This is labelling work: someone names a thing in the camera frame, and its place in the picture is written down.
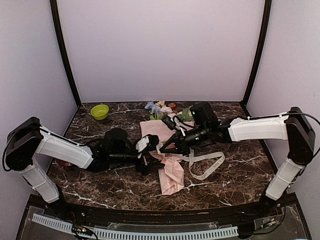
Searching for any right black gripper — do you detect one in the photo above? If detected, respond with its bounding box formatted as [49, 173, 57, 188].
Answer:
[160, 123, 210, 156]

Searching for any pink wrapping paper sheet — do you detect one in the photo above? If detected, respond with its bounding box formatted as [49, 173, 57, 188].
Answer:
[139, 120, 184, 196]

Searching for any beige printed ribbon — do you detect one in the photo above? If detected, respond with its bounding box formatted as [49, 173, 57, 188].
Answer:
[156, 143, 226, 182]

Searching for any white rose stem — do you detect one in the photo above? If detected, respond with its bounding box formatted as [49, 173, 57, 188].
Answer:
[149, 105, 173, 121]
[177, 108, 194, 122]

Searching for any peach and orange flower stem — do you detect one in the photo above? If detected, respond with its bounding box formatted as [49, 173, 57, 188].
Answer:
[156, 100, 177, 114]

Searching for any blue flower stem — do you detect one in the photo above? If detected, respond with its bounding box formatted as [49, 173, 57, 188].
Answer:
[144, 101, 161, 115]

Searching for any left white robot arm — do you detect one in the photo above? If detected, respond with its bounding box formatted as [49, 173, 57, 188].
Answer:
[2, 117, 165, 218]

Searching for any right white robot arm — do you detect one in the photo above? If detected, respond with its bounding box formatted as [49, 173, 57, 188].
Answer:
[159, 103, 320, 217]

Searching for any green plastic bowl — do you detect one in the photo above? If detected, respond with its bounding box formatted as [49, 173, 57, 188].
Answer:
[90, 104, 109, 121]

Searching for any red embroidered pouch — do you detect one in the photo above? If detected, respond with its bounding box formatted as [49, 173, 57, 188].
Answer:
[57, 160, 73, 167]

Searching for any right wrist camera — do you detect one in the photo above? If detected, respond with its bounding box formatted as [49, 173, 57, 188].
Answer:
[161, 102, 220, 133]

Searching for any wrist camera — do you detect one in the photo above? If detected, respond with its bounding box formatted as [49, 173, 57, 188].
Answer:
[161, 102, 220, 133]
[104, 129, 161, 158]

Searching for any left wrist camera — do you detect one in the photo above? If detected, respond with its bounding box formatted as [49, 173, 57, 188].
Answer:
[104, 129, 161, 158]

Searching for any grey slotted cable duct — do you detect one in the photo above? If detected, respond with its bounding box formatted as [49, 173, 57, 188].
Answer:
[31, 213, 239, 240]

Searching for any right black frame post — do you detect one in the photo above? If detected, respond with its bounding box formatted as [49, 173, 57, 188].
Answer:
[240, 0, 272, 108]

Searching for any black frame post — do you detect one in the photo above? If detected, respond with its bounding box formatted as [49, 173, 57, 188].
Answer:
[49, 0, 82, 108]
[240, 0, 272, 108]

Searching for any left black frame post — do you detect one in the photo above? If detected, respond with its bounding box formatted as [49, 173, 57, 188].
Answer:
[49, 0, 82, 108]

